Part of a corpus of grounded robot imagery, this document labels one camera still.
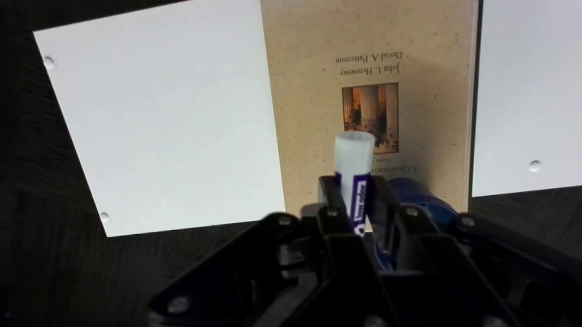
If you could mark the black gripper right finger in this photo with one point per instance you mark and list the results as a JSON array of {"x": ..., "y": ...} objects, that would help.
[{"x": 383, "y": 206}]

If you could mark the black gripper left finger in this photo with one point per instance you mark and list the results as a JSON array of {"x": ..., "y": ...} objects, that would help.
[{"x": 334, "y": 206}]

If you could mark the white purple glue stick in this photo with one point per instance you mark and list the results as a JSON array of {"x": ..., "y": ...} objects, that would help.
[{"x": 356, "y": 161}]

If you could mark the thick beige hardcover book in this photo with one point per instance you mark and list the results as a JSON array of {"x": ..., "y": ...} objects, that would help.
[{"x": 303, "y": 92}]

